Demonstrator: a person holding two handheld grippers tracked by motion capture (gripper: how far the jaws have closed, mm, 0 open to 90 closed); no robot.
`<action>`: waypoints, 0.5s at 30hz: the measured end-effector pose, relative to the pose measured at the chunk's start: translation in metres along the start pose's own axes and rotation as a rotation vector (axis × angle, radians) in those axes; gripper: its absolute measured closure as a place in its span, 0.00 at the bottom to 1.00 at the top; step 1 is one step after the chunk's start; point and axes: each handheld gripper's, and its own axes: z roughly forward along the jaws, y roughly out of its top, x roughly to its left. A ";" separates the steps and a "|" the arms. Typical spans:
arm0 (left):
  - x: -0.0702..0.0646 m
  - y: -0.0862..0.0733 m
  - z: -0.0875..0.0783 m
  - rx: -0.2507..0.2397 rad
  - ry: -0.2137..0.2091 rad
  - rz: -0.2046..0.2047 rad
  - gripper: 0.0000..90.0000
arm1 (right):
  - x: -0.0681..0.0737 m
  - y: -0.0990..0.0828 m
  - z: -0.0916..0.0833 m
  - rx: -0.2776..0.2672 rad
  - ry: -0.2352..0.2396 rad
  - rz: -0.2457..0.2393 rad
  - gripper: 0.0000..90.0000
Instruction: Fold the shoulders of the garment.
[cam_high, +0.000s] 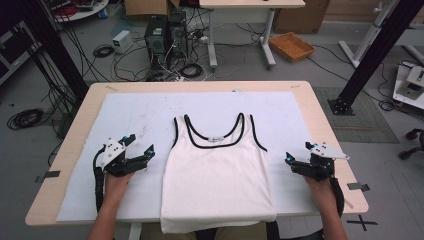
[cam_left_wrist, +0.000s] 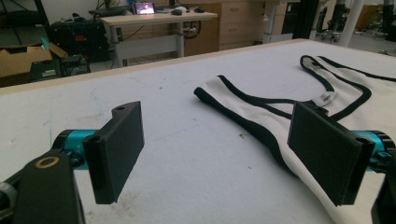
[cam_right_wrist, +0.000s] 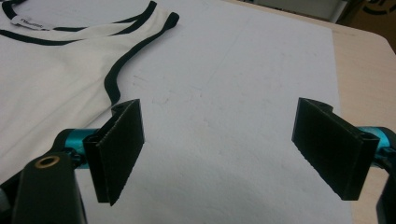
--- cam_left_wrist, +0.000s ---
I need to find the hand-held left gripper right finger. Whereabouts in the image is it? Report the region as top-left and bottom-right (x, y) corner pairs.
(287, 101), (376, 207)

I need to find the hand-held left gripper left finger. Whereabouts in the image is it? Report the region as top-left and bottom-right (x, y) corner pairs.
(82, 101), (146, 205)

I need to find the white tank top black trim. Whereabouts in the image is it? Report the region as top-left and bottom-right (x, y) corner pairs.
(193, 54), (396, 224)

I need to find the white table mat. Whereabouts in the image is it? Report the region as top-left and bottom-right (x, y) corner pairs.
(0, 39), (396, 224)

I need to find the black computer tower green label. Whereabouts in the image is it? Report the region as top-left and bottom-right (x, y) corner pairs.
(29, 59), (62, 83)

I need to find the black case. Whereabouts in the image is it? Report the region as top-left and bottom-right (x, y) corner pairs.
(50, 19), (110, 62)

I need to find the open cardboard box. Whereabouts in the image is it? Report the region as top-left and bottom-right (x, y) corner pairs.
(0, 42), (69, 88)

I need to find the white desk with wooden top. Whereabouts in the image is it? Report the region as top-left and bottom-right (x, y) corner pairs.
(100, 11), (219, 68)

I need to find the white metal stand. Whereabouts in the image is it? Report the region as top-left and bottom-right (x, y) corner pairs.
(338, 0), (366, 48)

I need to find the black keyboard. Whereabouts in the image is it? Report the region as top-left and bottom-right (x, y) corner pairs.
(88, 6), (134, 18)

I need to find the phone with lit screen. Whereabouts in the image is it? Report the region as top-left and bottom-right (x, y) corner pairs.
(133, 2), (157, 16)

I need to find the wooden drawer cabinet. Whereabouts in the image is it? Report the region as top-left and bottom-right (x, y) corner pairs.
(183, 0), (266, 57)

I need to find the black metal shelf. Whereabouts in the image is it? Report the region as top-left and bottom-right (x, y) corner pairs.
(0, 0), (52, 49)

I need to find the black metal frame post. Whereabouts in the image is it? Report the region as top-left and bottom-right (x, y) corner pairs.
(292, 0), (322, 40)

